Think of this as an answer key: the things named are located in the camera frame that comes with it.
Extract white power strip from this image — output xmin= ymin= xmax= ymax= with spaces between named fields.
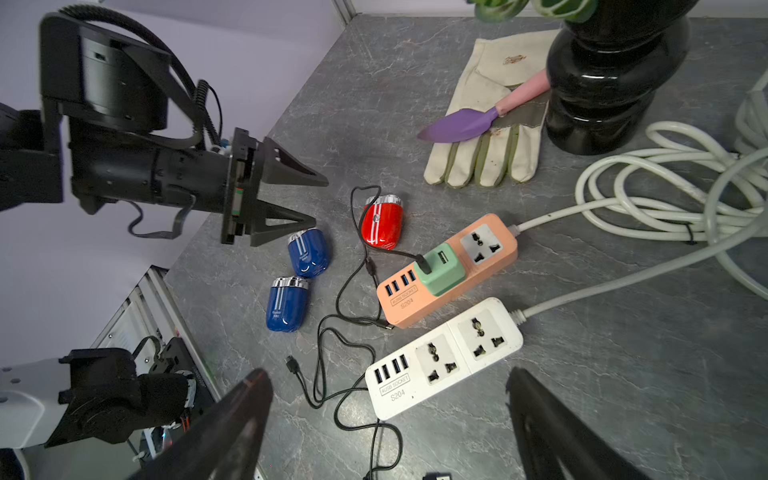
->
xmin=365 ymin=297 xmax=526 ymax=420

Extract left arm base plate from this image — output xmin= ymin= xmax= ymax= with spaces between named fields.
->
xmin=128 ymin=335 xmax=220 ymax=457

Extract blue electric shaver lower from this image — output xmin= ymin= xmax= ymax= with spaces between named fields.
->
xmin=266 ymin=276 xmax=309 ymax=332

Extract black USB cable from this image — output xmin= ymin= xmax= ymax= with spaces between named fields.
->
xmin=313 ymin=184 xmax=433 ymax=409

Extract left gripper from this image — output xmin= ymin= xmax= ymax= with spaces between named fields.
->
xmin=221 ymin=128 xmax=329 ymax=247

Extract orange power strip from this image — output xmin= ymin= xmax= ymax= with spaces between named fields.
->
xmin=377 ymin=214 xmax=518 ymax=329

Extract white coiled power cords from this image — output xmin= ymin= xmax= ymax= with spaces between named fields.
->
xmin=509 ymin=65 xmax=768 ymax=328

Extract potted green plant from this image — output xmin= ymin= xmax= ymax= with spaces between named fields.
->
xmin=466 ymin=0 xmax=701 ymax=157

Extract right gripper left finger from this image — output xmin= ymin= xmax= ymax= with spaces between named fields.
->
xmin=132 ymin=368 xmax=274 ymax=479

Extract purple pink garden trowel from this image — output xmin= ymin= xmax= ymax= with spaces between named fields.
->
xmin=417 ymin=70 xmax=550 ymax=143

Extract white gardening glove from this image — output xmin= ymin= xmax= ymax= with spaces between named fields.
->
xmin=423 ymin=30 xmax=558 ymax=188

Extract blue electric shaver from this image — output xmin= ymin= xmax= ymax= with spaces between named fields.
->
xmin=266 ymin=276 xmax=309 ymax=332
xmin=288 ymin=228 xmax=330 ymax=278

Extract green USB charger cube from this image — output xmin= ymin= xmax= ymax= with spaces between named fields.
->
xmin=414 ymin=242 xmax=466 ymax=296

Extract blue electric shaver upper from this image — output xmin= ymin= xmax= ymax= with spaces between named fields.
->
xmin=288 ymin=228 xmax=330 ymax=278

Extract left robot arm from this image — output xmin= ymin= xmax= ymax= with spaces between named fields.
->
xmin=1 ymin=4 xmax=328 ymax=449

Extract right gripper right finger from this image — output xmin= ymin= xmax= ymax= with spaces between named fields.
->
xmin=506 ymin=367 xmax=647 ymax=479

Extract black USB cable spare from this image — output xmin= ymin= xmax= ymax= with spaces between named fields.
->
xmin=286 ymin=319 xmax=404 ymax=479

